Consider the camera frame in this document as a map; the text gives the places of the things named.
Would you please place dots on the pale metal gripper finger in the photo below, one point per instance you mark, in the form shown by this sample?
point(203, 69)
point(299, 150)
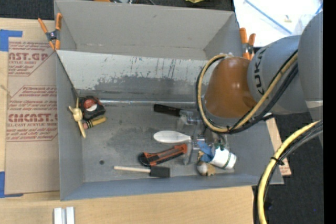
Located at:
point(189, 118)
point(193, 150)

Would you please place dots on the blue cloth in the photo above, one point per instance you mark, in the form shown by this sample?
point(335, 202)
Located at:
point(205, 150)

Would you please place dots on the brown and white toy animal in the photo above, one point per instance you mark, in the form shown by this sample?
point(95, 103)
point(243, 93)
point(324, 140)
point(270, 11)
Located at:
point(204, 168)

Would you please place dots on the white plastic spoon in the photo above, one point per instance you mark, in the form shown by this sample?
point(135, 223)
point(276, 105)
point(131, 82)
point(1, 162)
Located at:
point(168, 137)

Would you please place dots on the white cup with green stripe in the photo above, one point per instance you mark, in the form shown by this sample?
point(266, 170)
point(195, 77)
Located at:
point(223, 159)

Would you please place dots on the orange and black utility knife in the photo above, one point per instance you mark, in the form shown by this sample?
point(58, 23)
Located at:
point(162, 156)

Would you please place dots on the grey metal bin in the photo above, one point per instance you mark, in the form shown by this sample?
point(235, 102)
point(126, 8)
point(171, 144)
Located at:
point(147, 31)

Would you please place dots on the brown cardboard board red print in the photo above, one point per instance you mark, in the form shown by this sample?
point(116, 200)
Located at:
point(29, 154)

